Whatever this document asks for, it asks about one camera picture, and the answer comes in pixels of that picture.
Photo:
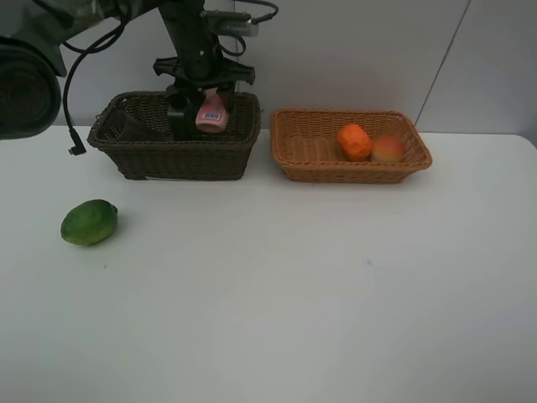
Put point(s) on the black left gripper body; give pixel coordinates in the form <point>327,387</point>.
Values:
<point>228,72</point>

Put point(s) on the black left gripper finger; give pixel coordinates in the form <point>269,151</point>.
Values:
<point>183,96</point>
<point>226,94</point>

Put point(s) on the black pump bottle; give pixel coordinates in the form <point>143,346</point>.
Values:
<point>182,115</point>

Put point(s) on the pink lotion bottle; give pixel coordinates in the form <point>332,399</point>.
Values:
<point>212,117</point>

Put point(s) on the translucent pink plastic cup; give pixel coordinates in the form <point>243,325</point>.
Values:
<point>134,131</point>

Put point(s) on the orange tangerine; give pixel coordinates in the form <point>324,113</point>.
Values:
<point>354,142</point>

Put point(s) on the green papaya fruit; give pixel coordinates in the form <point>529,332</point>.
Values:
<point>89,223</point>

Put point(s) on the peach fruit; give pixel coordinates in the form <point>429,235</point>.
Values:
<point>388,149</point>

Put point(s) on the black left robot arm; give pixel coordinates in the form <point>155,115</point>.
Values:
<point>35,83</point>

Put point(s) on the dark brown wicker basket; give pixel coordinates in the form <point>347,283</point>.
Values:
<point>209,157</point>

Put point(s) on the orange wicker basket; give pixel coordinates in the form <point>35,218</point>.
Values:
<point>304,146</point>

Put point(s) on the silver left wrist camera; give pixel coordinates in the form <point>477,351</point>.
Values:
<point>224,23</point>

